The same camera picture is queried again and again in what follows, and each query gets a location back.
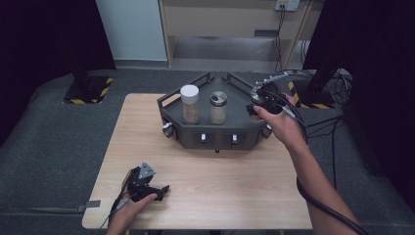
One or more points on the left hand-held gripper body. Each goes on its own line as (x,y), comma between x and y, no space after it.
(138,186)

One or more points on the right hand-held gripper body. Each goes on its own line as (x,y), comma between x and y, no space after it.
(272,101)

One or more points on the black corner rack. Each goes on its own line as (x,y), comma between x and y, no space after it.
(236,124)

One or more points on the silver lid pale spice jar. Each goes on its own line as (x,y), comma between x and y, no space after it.
(218,109)

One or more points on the white lid spice jar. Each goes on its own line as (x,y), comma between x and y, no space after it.
(190,104)

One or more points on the person's left hand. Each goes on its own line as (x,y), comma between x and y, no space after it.
(129,212)

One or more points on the person's right hand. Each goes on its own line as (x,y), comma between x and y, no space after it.
(287,127)

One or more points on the striped black stand base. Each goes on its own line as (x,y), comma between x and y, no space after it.
(313,99)
(86,94)

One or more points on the grey tape strip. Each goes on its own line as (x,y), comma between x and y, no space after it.
(89,205)

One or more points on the black stand pole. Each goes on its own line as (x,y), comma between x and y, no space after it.
(321,80)
(80,71)

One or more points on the grey shelf label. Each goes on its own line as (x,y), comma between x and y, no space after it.
(266,33)

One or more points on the wooden shelf unit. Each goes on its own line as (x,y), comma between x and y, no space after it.
(221,19)

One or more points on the white power outlet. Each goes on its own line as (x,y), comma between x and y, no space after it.
(287,4)

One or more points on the dark curtain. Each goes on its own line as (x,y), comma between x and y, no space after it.
(36,49)
(381,81)

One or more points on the white panel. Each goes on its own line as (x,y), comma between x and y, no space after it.
(133,29)

